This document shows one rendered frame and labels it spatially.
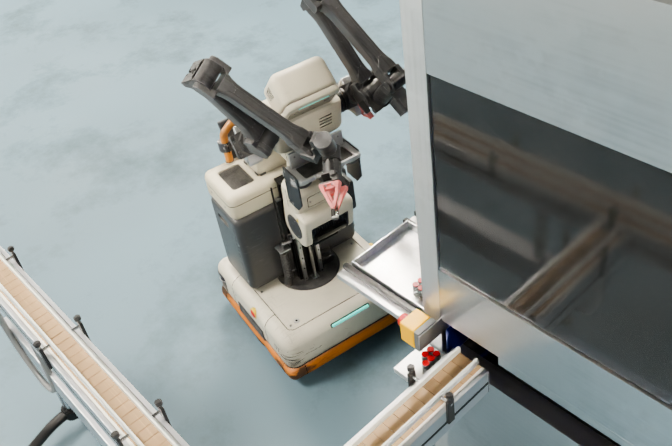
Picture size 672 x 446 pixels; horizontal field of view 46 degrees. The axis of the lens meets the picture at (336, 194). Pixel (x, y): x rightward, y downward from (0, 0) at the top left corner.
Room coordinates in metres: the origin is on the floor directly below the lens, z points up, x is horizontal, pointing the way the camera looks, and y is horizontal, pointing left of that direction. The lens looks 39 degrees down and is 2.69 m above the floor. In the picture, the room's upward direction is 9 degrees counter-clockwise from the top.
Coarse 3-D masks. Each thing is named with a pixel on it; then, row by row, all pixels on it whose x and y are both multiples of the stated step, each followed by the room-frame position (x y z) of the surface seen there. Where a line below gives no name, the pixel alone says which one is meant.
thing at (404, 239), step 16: (384, 240) 1.95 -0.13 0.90; (400, 240) 1.96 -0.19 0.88; (416, 240) 1.95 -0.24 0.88; (368, 256) 1.90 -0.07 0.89; (384, 256) 1.89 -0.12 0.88; (400, 256) 1.88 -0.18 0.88; (416, 256) 1.87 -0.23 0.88; (368, 272) 1.80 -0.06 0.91; (384, 272) 1.82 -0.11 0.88; (400, 272) 1.81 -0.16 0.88; (416, 272) 1.80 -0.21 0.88; (400, 288) 1.74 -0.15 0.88; (416, 304) 1.63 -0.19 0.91
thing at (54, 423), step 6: (60, 414) 2.07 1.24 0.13; (66, 414) 2.06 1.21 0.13; (72, 414) 2.06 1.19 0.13; (54, 420) 2.05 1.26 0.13; (60, 420) 2.05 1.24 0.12; (72, 420) 2.06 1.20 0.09; (48, 426) 2.03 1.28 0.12; (54, 426) 2.03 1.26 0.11; (42, 432) 2.01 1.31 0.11; (48, 432) 2.01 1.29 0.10; (36, 438) 2.00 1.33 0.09; (42, 438) 1.99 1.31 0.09; (30, 444) 1.98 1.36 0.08; (36, 444) 1.98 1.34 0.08; (42, 444) 1.99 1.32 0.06
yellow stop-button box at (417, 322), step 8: (416, 312) 1.50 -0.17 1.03; (408, 320) 1.47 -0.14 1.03; (416, 320) 1.47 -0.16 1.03; (424, 320) 1.46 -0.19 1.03; (432, 320) 1.46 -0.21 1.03; (400, 328) 1.47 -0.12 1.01; (408, 328) 1.45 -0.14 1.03; (416, 328) 1.44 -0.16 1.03; (424, 328) 1.44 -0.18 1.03; (408, 336) 1.45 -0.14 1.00; (416, 336) 1.42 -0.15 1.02; (416, 344) 1.42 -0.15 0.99
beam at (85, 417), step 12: (12, 324) 2.19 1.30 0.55; (24, 348) 2.10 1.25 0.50; (36, 360) 1.99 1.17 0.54; (60, 384) 1.86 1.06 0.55; (72, 396) 1.80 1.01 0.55; (72, 408) 1.82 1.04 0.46; (84, 408) 1.74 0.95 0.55; (84, 420) 1.73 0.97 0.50; (96, 432) 1.64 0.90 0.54; (108, 444) 1.58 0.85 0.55
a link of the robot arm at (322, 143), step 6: (318, 132) 1.93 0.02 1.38; (324, 132) 1.92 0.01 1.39; (312, 138) 1.91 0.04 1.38; (318, 138) 1.91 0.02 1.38; (324, 138) 1.90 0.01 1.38; (330, 138) 1.90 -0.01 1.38; (312, 144) 1.92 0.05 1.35; (318, 144) 1.89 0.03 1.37; (324, 144) 1.88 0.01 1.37; (330, 144) 1.88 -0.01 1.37; (312, 150) 1.93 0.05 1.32; (318, 150) 1.89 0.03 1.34; (324, 150) 1.88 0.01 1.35; (330, 150) 1.89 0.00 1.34; (300, 156) 1.97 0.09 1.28; (306, 156) 1.94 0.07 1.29; (312, 156) 1.94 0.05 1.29; (318, 156) 1.95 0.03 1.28; (324, 156) 1.90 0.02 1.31
